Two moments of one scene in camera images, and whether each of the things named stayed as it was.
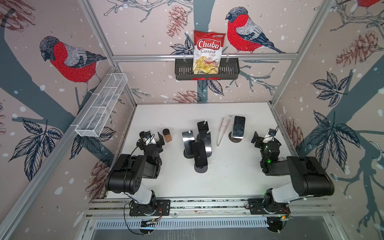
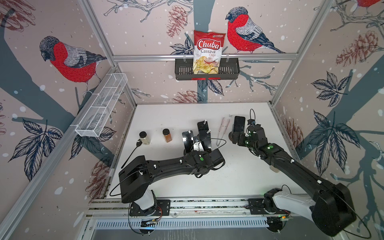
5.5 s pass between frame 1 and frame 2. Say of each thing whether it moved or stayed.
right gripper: moved
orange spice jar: stayed
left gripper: moved
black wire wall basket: stayed
